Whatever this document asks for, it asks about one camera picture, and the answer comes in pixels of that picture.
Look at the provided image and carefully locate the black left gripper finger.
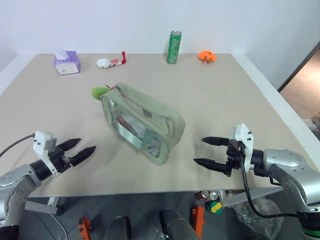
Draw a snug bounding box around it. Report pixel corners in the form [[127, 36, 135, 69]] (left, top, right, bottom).
[[57, 137, 82, 151], [70, 145, 97, 168]]

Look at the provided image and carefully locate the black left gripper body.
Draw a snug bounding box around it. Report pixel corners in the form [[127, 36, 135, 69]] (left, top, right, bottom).
[[49, 146, 77, 174]]

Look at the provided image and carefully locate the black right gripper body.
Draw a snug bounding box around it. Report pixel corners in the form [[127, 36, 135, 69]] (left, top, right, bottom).
[[224, 138, 248, 178]]

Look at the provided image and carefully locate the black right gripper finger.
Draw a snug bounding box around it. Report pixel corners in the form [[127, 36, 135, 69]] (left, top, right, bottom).
[[193, 157, 228, 174], [200, 136, 230, 147]]

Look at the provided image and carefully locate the green pompom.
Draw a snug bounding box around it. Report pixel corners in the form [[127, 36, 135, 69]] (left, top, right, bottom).
[[90, 85, 110, 101]]

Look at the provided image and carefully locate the green transparent toiletry pouch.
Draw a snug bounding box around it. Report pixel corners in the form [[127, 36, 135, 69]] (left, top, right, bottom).
[[100, 82, 187, 166]]

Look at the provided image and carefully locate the red drink can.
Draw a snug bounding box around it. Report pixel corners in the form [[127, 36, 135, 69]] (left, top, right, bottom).
[[195, 190, 210, 203]]

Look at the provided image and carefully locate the green and yellow toy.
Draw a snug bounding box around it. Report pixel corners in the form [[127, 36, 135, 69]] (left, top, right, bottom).
[[205, 200, 223, 214]]

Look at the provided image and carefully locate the orange clamp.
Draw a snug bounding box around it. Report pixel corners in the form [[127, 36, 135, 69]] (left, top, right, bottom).
[[77, 216, 93, 240], [191, 205, 206, 239]]

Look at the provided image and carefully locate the clear plastic bag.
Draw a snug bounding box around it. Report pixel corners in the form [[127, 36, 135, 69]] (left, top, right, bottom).
[[234, 198, 285, 239]]

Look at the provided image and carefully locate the dark rounded shape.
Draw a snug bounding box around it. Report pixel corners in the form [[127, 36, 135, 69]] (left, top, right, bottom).
[[159, 208, 200, 240]]

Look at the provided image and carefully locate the purple tissue box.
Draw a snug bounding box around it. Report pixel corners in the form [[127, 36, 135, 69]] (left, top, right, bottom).
[[53, 49, 82, 76]]

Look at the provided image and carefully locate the orange plush toy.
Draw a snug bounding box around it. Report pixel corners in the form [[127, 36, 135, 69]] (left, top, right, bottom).
[[197, 49, 218, 64]]

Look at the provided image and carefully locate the white plush toy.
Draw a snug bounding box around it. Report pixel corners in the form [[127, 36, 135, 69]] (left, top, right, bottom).
[[96, 57, 112, 69]]

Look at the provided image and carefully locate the red and white toy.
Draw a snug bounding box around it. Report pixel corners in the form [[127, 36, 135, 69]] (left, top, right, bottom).
[[109, 50, 127, 68]]

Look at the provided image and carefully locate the tall green drink can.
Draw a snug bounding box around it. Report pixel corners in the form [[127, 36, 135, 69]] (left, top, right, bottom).
[[166, 30, 183, 65]]

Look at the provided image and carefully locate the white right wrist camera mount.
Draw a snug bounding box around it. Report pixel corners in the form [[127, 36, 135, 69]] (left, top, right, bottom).
[[229, 122, 255, 174]]

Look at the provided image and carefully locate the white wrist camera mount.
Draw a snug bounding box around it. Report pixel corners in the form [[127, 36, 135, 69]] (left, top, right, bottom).
[[229, 122, 255, 174], [32, 130, 60, 177]]

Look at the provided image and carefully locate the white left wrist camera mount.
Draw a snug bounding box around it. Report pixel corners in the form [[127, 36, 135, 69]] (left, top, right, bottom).
[[32, 130, 60, 177]]

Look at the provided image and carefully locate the silver table frame bar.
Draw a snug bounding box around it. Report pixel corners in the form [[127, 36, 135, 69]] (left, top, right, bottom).
[[220, 186, 284, 209]]

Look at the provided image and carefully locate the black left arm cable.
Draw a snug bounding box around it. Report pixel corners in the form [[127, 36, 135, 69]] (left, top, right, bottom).
[[0, 134, 36, 158]]

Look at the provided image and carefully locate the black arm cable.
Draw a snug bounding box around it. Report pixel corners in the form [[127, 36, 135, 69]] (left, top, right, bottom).
[[0, 134, 36, 158], [240, 166, 305, 219]]

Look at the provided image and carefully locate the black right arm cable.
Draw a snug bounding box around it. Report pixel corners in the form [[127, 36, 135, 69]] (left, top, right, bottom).
[[240, 166, 305, 219]]

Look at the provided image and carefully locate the silver table frame bracket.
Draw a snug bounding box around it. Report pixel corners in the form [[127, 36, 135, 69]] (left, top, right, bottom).
[[24, 196, 60, 216]]

